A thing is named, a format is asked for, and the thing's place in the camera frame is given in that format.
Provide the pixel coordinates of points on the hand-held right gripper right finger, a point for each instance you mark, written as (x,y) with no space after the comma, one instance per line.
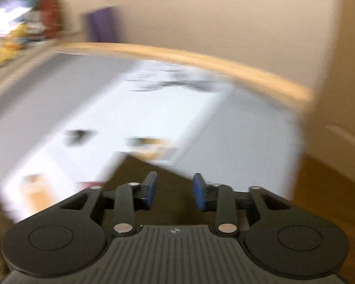
(199,190)

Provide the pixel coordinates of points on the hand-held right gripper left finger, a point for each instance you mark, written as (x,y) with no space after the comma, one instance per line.
(151,190)

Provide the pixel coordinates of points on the grey bed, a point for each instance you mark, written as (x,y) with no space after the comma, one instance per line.
(248,142)

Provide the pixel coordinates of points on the white printed sheet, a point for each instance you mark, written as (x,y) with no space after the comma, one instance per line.
(112,112)

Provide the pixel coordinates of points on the purple flat item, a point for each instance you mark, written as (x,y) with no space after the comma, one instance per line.
(105,25)

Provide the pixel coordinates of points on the brown plush toy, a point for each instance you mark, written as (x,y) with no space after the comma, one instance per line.
(49,14)

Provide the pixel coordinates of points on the yellow toys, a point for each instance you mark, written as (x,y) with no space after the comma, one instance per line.
(9,46)

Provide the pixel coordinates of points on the wooden bed frame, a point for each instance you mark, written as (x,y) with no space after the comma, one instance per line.
(195,57)

